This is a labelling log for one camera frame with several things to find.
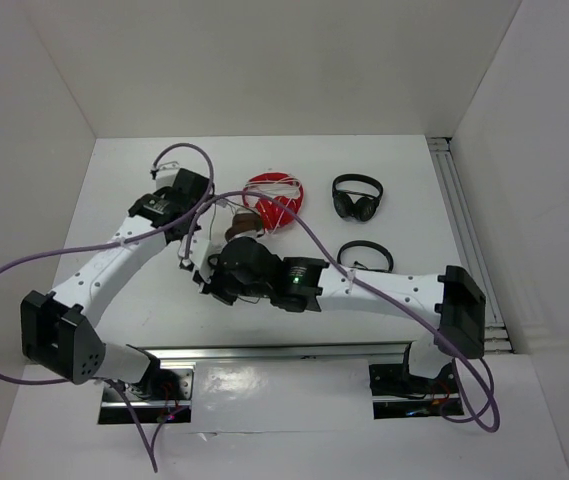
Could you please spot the black headphones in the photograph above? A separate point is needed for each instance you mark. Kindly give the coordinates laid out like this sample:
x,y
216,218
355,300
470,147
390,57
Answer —
x,y
366,255
356,205

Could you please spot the aluminium rail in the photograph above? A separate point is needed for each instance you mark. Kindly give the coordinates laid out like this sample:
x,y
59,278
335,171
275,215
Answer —
x,y
467,242
390,352

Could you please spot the front aluminium rail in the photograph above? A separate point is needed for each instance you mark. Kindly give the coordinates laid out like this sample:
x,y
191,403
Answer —
x,y
390,352

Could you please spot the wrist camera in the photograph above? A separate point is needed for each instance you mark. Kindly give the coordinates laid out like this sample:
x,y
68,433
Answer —
x,y
164,171
193,257

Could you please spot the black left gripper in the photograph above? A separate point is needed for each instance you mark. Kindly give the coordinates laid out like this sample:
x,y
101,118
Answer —
x,y
160,195

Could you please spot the brown silver headphones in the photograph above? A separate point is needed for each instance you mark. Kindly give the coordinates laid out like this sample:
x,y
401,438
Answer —
x,y
245,221

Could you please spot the red headphones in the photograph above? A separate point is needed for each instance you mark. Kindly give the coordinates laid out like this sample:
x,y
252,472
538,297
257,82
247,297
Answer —
x,y
274,195

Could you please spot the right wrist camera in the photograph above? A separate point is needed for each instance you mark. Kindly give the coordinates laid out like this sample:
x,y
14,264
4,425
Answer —
x,y
193,257

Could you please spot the right aluminium rail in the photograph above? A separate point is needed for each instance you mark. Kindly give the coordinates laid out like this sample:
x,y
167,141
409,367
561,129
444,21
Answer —
x,y
467,242

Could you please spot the far black headphones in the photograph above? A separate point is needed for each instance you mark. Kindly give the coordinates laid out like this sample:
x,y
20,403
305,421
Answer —
x,y
356,205

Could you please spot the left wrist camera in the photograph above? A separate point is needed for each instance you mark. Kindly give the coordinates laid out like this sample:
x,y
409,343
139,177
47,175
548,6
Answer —
x,y
164,171

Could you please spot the near black headphones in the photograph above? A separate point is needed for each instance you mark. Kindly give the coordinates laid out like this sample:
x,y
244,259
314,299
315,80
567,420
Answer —
x,y
366,255

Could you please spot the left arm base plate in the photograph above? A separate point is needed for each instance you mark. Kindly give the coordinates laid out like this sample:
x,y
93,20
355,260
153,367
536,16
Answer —
x,y
172,400

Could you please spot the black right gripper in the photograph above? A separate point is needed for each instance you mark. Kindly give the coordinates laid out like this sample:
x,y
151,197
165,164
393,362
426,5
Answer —
x,y
214,288

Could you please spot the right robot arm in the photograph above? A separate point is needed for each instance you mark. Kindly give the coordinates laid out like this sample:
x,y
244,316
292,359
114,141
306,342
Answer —
x,y
449,306

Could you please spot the white front cover panel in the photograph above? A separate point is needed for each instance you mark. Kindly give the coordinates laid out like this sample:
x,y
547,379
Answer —
x,y
281,396

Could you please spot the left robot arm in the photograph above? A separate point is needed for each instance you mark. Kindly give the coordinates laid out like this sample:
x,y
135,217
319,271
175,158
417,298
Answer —
x,y
58,329

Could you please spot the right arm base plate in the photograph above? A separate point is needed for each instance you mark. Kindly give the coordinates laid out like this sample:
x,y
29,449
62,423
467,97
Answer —
x,y
391,380

